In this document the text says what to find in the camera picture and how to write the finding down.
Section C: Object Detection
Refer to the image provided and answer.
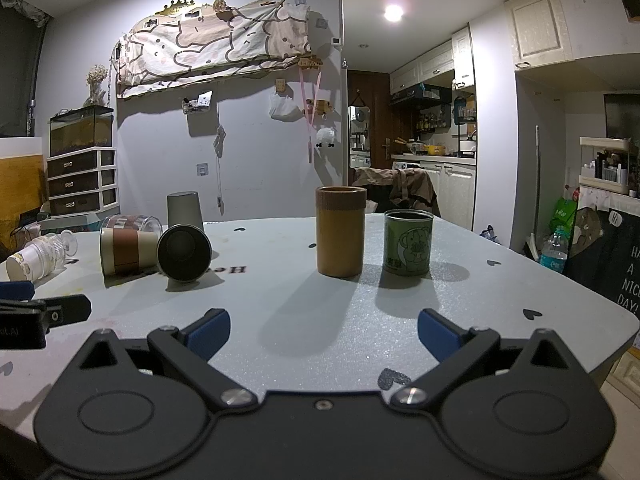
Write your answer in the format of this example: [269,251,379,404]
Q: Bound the green shopping bag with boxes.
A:
[549,197,579,234]

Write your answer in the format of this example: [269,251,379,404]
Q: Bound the glass fish tank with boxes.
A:
[48,105,116,157]

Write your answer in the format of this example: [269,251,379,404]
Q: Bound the white kitchen counter cabinet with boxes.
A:
[391,155,477,232]

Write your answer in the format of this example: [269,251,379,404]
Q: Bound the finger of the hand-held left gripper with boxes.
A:
[0,281,36,302]
[35,294,93,337]

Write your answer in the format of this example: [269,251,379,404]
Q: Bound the brown-banded glass cup lying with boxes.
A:
[98,213,164,278]

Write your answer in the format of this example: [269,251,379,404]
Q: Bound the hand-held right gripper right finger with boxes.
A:
[390,308,588,415]

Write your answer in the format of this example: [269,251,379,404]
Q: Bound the printed cartoon cloth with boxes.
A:
[115,0,312,99]

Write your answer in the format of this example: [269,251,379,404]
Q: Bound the white mop handle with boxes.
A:
[529,125,544,257]

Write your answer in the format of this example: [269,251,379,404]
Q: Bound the brown bamboo cup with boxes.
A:
[315,186,368,279]

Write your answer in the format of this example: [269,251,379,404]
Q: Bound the wooden board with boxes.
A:
[0,152,51,213]

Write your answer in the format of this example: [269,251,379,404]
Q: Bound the dried flower bouquet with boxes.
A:
[85,64,110,108]

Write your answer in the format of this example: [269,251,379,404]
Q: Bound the chair with brown jacket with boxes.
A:
[349,166,442,219]

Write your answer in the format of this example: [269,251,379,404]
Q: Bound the wall mirror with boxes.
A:
[348,104,371,152]

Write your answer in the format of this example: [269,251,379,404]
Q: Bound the dark screen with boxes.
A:
[603,92,640,140]

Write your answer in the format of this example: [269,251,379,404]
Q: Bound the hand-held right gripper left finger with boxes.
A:
[70,308,259,415]

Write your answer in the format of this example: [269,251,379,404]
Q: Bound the white wall cabinet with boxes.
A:
[504,0,575,70]

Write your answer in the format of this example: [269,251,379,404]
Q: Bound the white storage shelf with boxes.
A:
[578,135,640,197]

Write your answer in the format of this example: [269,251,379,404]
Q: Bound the white plastic drawer unit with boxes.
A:
[46,147,121,217]

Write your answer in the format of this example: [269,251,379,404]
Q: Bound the clear plastic water bottle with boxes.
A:
[538,226,571,274]

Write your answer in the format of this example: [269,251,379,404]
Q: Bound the dark grey metal cup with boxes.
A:
[156,223,214,282]

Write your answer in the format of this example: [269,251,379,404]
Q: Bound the pink lanyard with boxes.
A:
[298,66,322,163]

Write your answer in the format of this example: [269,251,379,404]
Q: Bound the light grey matte cup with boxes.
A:
[166,191,205,234]

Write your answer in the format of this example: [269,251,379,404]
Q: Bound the gold crown wall ornament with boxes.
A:
[158,0,196,17]

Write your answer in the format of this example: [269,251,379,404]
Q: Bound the white hanging face mask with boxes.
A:
[269,91,304,122]

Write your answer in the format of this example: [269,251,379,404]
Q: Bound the black printed sign board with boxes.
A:
[564,199,640,319]

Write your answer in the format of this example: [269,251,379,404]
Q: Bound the green printed tin cup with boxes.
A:
[383,209,435,276]

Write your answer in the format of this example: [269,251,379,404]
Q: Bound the clear ribbed glass cup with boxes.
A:
[6,230,79,282]

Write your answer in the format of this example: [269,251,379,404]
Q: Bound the white kitchen upper cabinets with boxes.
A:
[389,24,476,96]

